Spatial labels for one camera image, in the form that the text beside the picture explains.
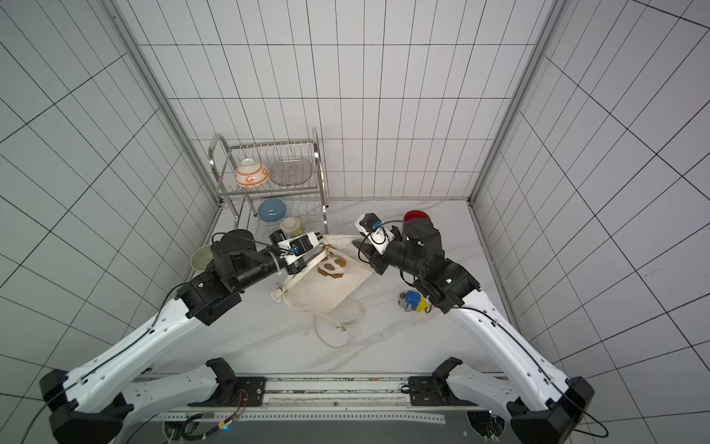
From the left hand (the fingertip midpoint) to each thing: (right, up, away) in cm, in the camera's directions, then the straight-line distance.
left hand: (311, 236), depth 65 cm
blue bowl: (-22, +8, +39) cm, 46 cm away
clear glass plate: (-11, +20, +25) cm, 34 cm away
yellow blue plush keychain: (+29, -22, +20) cm, 41 cm away
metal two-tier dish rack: (-16, +14, +19) cm, 29 cm away
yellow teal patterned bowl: (-13, +1, +33) cm, 36 cm away
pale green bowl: (-44, -9, +30) cm, 54 cm away
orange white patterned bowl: (-23, +19, +20) cm, 36 cm away
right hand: (+9, -1, 0) cm, 9 cm away
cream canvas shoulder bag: (+3, -14, +14) cm, 20 cm away
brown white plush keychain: (+5, -7, +2) cm, 9 cm away
